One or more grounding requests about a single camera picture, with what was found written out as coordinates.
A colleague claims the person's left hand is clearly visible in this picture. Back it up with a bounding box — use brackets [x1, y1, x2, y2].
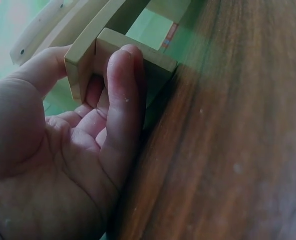
[0, 44, 147, 240]

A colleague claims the long light wooden slat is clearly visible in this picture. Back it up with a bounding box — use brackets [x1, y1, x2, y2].
[64, 0, 129, 105]

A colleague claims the light wooden block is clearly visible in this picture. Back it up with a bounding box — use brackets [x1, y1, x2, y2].
[94, 27, 179, 131]

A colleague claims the curved wooden piece with holes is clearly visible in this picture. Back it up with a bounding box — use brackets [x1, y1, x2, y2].
[9, 0, 75, 67]

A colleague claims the light wooden panel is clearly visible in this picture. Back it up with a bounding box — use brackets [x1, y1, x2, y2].
[29, 0, 110, 52]

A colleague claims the pale box with red label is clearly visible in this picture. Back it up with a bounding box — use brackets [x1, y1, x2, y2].
[124, 14, 177, 53]

